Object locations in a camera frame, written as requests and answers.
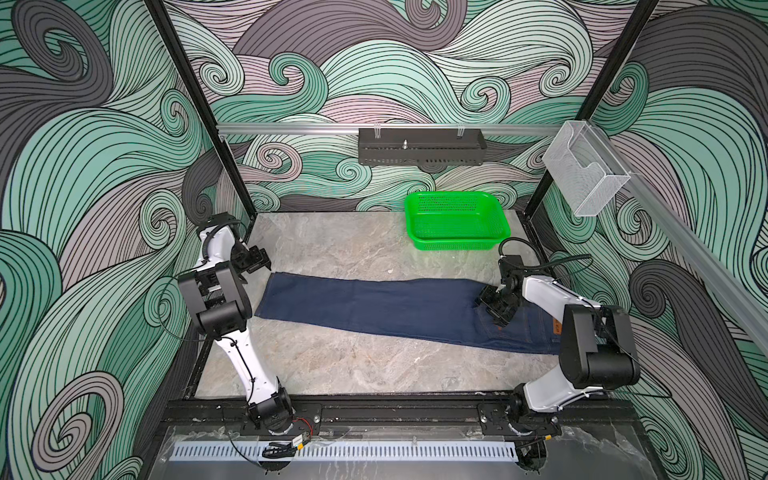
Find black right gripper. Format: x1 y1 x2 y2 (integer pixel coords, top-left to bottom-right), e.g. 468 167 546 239
470 285 523 326

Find dark blue denim trousers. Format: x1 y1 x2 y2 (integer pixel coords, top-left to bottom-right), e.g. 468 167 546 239
255 272 560 355

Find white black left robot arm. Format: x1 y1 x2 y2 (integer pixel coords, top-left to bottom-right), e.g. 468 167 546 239
177 213 294 433

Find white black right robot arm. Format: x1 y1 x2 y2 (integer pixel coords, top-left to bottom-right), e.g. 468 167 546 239
476 255 641 421

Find green plastic laundry basket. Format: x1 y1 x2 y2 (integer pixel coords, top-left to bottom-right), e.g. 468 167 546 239
404 191 511 251

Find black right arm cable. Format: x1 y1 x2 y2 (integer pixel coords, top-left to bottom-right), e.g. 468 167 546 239
497 236 594 283

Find aluminium rail back wall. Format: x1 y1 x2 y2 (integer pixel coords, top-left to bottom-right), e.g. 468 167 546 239
216 122 561 137

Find aluminium rail wall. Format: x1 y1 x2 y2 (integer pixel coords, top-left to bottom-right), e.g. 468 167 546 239
597 130 767 346
216 122 561 137

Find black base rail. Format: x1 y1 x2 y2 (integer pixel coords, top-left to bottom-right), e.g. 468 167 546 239
153 391 643 442

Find clear plastic wall holder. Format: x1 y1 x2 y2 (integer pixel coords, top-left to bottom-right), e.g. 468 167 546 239
543 120 630 217

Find black corner frame post left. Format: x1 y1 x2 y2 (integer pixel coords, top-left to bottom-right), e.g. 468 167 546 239
144 0 258 221

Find black corner frame post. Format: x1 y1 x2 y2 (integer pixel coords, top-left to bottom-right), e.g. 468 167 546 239
523 0 661 218
144 0 258 221

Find white slotted cable duct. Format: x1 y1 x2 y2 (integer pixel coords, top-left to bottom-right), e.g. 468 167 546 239
169 440 518 463

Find aluminium rail right wall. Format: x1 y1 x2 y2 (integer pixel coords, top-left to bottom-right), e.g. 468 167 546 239
597 130 767 346

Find black corner frame post right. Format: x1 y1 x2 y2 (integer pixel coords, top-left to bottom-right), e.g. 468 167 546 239
523 0 661 218

